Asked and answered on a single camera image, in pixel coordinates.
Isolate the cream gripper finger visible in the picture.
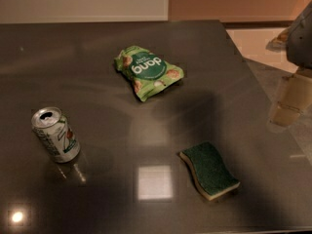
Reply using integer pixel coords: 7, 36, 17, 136
269, 67, 312, 127

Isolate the green yellow sponge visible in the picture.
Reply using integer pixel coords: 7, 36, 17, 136
179, 142, 240, 201

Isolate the green rice chip bag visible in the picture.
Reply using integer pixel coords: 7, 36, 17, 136
114, 46, 184, 102

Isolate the silver green soda can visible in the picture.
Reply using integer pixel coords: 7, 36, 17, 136
31, 107, 80, 163

